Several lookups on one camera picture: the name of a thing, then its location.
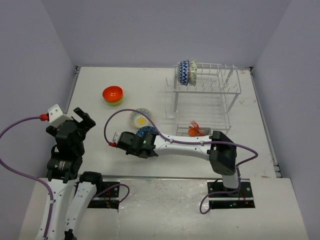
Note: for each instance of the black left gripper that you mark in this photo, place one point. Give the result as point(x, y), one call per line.
point(88, 123)

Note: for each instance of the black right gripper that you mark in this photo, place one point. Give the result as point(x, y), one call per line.
point(132, 152)

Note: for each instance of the red lattice patterned bowl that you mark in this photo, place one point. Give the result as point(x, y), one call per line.
point(145, 129)

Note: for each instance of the yellow patterned bowl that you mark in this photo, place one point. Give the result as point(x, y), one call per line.
point(138, 120)

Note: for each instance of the lime green plastic bowl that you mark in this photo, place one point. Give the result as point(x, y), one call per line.
point(114, 103)

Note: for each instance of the orange plastic bowl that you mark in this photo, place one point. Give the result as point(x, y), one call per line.
point(113, 94)

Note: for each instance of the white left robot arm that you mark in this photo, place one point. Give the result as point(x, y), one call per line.
point(70, 193)

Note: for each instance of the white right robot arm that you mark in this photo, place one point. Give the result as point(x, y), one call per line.
point(218, 149)

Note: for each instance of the orange plastic spoon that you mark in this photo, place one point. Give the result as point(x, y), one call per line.
point(192, 132)

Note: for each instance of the orange plastic fork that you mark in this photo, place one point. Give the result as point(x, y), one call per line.
point(196, 128)

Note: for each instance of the white cutlery holder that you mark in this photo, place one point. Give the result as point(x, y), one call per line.
point(205, 131)

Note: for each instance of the green floral patterned bowl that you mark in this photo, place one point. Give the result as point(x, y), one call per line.
point(192, 75)

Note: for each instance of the blue zigzag patterned bowl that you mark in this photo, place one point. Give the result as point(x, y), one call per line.
point(183, 72)

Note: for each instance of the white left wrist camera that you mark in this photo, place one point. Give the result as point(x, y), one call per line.
point(57, 116)

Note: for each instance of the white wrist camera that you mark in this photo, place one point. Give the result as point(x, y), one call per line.
point(115, 139)
point(57, 116)

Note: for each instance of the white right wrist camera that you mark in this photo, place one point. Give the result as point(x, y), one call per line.
point(115, 139)

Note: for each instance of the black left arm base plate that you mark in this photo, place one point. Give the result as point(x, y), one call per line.
point(107, 200)

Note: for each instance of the white wire dish rack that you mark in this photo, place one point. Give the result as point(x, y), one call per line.
point(208, 103)

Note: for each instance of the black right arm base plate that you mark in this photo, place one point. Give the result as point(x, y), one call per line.
point(243, 199)

